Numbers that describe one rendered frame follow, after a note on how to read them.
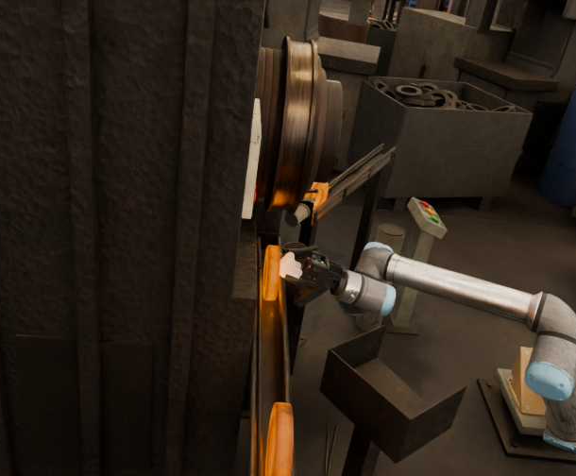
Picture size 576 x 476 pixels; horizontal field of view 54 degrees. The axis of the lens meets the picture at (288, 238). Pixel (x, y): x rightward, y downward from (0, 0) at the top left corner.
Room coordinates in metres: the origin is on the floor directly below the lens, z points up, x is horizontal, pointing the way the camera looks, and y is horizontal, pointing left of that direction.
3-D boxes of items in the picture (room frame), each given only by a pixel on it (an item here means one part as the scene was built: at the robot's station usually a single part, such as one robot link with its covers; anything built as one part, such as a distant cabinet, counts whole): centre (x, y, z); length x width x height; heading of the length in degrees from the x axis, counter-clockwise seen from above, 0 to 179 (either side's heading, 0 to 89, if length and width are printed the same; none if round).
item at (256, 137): (1.16, 0.11, 1.15); 0.26 x 0.02 x 0.18; 8
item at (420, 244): (2.28, -0.60, 0.31); 0.24 x 0.16 x 0.62; 8
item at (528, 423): (1.74, -1.12, 0.10); 0.32 x 0.32 x 0.04; 3
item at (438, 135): (4.10, -0.91, 0.39); 1.03 x 0.83 x 0.77; 113
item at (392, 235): (2.22, -0.44, 0.26); 0.12 x 0.12 x 0.52
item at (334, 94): (1.52, -0.05, 1.11); 0.28 x 0.06 x 0.28; 8
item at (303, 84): (1.51, 0.04, 1.11); 0.47 x 0.06 x 0.47; 8
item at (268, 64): (1.50, 0.12, 1.12); 0.47 x 0.10 x 0.47; 8
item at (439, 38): (5.81, -1.24, 0.55); 1.10 x 0.53 x 1.10; 28
